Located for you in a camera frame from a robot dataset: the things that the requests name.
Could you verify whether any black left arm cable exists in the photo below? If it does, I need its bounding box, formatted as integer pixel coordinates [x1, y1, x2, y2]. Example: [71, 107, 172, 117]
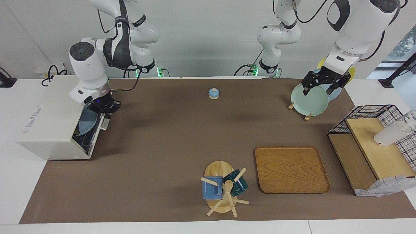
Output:
[273, 0, 408, 62]

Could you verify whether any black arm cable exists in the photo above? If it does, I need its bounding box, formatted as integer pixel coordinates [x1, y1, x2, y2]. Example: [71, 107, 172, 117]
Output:
[97, 0, 141, 93]
[273, 0, 408, 62]

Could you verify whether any brown table mat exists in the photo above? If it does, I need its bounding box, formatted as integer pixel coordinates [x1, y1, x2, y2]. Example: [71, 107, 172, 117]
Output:
[19, 78, 416, 224]

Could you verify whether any large light blue plate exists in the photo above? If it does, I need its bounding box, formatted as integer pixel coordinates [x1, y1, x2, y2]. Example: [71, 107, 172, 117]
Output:
[312, 68, 342, 101]

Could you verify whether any black metal stand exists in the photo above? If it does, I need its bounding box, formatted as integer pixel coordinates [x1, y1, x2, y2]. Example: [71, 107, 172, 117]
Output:
[379, 52, 416, 88]

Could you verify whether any black clamp mount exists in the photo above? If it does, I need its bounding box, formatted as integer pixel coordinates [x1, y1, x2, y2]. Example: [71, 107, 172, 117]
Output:
[0, 67, 17, 88]

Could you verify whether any wooden plate rack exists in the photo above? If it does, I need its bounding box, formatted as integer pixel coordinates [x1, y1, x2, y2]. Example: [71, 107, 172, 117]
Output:
[288, 101, 313, 121]

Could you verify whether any pale green plate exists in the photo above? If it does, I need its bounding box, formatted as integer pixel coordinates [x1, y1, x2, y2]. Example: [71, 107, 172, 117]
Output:
[291, 83, 330, 117]

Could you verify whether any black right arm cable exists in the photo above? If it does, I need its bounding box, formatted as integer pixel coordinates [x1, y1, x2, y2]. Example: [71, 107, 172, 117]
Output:
[97, 0, 141, 93]

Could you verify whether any dark green mug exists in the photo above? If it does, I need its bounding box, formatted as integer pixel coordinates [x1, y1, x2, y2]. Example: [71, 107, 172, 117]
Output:
[223, 169, 248, 197]

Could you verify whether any glass oven door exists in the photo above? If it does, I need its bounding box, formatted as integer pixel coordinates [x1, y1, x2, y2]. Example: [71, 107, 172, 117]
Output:
[85, 112, 110, 157]

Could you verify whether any small light blue plate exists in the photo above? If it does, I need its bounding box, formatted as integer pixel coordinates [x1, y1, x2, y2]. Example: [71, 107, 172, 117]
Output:
[78, 110, 98, 134]

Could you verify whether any blue mug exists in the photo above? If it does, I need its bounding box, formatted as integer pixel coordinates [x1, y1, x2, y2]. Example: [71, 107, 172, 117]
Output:
[201, 176, 224, 200]

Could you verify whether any wooden serving tray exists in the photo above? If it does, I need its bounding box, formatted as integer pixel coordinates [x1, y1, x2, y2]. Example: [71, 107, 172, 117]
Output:
[254, 146, 331, 194]

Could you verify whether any yellow plate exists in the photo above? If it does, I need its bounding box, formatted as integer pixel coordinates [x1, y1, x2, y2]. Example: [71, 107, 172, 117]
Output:
[317, 58, 356, 85]

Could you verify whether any white toaster oven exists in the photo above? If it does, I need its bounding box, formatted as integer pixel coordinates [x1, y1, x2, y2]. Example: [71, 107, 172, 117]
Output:
[17, 75, 110, 160]

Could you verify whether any black oven power cord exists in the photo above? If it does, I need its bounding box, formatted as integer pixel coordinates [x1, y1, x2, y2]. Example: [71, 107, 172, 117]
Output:
[41, 64, 69, 86]

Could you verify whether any clear glass cup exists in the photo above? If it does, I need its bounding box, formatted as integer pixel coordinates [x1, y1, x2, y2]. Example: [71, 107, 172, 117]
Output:
[404, 110, 416, 130]

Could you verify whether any white paper cup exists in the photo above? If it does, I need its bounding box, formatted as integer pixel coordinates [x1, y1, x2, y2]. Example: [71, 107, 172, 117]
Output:
[374, 121, 412, 147]

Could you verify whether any wooden mug tree stand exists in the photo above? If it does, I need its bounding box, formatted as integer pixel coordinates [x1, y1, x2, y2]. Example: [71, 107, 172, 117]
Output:
[200, 161, 249, 217]

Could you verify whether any wooden wire frame shelf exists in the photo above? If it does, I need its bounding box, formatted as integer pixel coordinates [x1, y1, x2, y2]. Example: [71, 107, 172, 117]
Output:
[327, 104, 416, 197]

